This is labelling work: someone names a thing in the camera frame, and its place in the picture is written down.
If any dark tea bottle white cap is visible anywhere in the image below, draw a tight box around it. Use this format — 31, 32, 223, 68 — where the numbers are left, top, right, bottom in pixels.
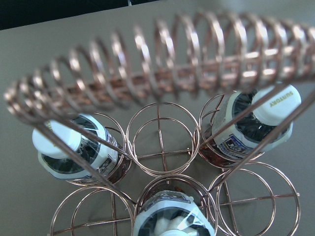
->
132, 190, 216, 236

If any tea bottle left in rack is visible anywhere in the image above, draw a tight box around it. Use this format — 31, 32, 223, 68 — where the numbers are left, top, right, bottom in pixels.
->
32, 113, 131, 186

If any tea bottle in rack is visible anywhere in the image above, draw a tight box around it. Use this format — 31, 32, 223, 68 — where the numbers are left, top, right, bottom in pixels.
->
32, 113, 131, 186
199, 85, 301, 168

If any tea bottle right in rack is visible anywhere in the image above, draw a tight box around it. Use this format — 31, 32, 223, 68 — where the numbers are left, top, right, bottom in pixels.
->
199, 85, 301, 168

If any copper wire bottle rack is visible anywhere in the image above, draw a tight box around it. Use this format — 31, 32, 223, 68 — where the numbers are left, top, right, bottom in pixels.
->
0, 10, 315, 236

